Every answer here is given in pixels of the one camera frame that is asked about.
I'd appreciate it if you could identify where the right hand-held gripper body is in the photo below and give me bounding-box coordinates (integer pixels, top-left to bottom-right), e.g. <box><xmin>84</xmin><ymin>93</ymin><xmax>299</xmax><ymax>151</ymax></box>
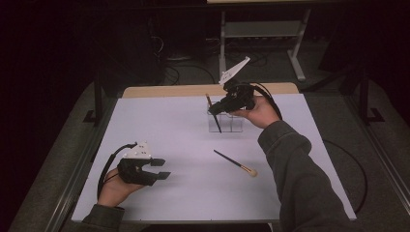
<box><xmin>218</xmin><ymin>56</ymin><xmax>258</xmax><ymax>112</ymax></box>

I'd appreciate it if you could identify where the tangle of black floor cables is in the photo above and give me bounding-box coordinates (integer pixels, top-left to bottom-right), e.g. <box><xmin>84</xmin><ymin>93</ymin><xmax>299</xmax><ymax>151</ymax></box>
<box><xmin>225</xmin><ymin>49</ymin><xmax>269</xmax><ymax>68</ymax></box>

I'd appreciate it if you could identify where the wooden table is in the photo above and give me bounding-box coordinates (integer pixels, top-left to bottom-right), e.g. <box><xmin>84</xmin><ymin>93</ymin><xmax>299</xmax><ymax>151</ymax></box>
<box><xmin>121</xmin><ymin>81</ymin><xmax>300</xmax><ymax>100</ymax></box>

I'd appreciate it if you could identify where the black brush with round head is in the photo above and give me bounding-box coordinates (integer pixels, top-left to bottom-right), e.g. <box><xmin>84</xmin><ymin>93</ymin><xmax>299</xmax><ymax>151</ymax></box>
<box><xmin>213</xmin><ymin>149</ymin><xmax>258</xmax><ymax>178</ymax></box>

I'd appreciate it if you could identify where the person's right hand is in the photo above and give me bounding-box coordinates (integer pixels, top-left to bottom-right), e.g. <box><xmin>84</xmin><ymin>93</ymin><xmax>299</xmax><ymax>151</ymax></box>
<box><xmin>230</xmin><ymin>95</ymin><xmax>281</xmax><ymax>130</ymax></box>

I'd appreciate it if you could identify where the hand-held gripper cable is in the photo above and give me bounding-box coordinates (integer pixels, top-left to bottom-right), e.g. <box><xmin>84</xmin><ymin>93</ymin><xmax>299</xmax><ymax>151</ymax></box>
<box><xmin>246</xmin><ymin>81</ymin><xmax>369</xmax><ymax>215</ymax></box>
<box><xmin>96</xmin><ymin>142</ymin><xmax>138</xmax><ymax>201</ymax></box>

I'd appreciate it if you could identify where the right hand-held gripper cable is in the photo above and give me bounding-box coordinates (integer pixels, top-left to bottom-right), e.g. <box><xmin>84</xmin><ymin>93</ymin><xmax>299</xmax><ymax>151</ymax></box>
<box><xmin>246</xmin><ymin>81</ymin><xmax>369</xmax><ymax>215</ymax></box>

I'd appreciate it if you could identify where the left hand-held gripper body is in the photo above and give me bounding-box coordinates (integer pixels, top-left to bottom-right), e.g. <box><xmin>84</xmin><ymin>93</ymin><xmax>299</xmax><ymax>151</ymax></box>
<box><xmin>116</xmin><ymin>140</ymin><xmax>160</xmax><ymax>187</ymax></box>

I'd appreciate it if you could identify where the aluminium frame rail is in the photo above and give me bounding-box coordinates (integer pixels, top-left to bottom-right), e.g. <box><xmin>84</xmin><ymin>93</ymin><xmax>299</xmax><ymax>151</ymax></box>
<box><xmin>342</xmin><ymin>95</ymin><xmax>410</xmax><ymax>202</ymax></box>
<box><xmin>44</xmin><ymin>98</ymin><xmax>119</xmax><ymax>232</ymax></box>

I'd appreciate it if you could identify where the left hand-held gripper cable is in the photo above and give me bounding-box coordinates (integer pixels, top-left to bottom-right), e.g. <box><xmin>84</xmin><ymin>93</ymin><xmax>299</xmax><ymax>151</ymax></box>
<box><xmin>96</xmin><ymin>142</ymin><xmax>138</xmax><ymax>201</ymax></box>

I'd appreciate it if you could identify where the thin black gold-tipped brush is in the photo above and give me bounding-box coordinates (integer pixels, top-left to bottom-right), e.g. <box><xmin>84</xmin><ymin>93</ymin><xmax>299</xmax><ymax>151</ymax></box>
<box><xmin>205</xmin><ymin>93</ymin><xmax>222</xmax><ymax>134</ymax></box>

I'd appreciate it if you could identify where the white metal desk frame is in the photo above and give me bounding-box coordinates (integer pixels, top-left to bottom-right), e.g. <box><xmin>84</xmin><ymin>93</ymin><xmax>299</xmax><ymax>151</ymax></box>
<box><xmin>206</xmin><ymin>0</ymin><xmax>339</xmax><ymax>83</ymax></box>

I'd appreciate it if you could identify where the person's left hand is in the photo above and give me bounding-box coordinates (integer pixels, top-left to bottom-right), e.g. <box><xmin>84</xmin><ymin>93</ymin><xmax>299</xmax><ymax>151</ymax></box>
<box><xmin>97</xmin><ymin>176</ymin><xmax>144</xmax><ymax>208</ymax></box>

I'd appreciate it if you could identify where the black metal stand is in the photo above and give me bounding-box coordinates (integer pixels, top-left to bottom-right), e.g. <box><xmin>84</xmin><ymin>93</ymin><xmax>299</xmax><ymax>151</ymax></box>
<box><xmin>359</xmin><ymin>64</ymin><xmax>385</xmax><ymax>125</ymax></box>
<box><xmin>82</xmin><ymin>72</ymin><xmax>104</xmax><ymax>125</ymax></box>

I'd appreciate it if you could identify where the white board table cover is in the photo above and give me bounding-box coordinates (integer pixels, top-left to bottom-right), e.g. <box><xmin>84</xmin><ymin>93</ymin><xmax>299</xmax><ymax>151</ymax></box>
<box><xmin>71</xmin><ymin>93</ymin><xmax>357</xmax><ymax>224</ymax></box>

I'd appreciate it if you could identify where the black floor cable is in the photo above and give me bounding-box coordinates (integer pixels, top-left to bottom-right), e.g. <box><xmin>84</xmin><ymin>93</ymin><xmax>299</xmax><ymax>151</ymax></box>
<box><xmin>165</xmin><ymin>64</ymin><xmax>217</xmax><ymax>85</ymax></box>

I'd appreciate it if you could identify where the clear acrylic organizer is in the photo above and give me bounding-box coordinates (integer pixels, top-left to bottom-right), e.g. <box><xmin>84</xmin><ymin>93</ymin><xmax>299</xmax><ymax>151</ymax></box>
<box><xmin>206</xmin><ymin>101</ymin><xmax>247</xmax><ymax>133</ymax></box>

